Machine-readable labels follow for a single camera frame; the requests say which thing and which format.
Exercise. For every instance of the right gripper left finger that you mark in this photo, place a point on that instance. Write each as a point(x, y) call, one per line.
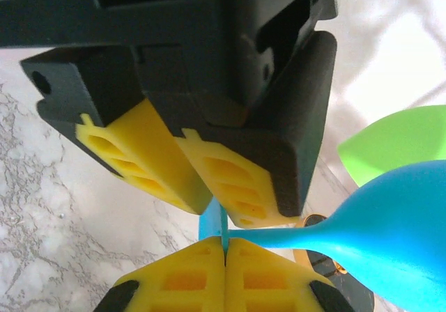
point(181, 280)

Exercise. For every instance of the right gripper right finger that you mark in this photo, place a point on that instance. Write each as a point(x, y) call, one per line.
point(271, 280)

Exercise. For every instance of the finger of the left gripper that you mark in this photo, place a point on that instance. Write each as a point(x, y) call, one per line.
point(139, 145)
point(289, 134)

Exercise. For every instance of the green wine glass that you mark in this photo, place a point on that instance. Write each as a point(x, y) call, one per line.
point(393, 141)

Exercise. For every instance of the blue wine glass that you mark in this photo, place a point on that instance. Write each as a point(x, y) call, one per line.
point(383, 228)

